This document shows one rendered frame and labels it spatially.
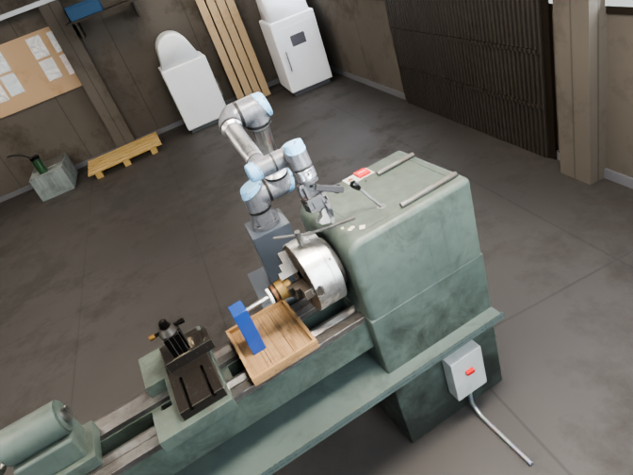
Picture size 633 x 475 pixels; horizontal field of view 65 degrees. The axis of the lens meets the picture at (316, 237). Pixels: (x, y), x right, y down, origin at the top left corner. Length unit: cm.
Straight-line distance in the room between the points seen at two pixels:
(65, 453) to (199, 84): 671
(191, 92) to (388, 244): 657
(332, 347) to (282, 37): 636
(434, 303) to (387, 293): 28
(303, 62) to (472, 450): 653
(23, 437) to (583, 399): 243
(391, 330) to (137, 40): 741
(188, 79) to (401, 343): 655
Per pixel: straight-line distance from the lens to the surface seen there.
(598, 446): 272
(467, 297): 237
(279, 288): 203
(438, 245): 211
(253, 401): 212
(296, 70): 811
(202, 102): 828
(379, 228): 191
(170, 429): 204
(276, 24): 797
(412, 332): 226
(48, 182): 843
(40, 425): 212
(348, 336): 214
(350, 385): 233
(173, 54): 817
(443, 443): 273
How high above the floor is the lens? 229
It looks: 32 degrees down
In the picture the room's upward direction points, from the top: 21 degrees counter-clockwise
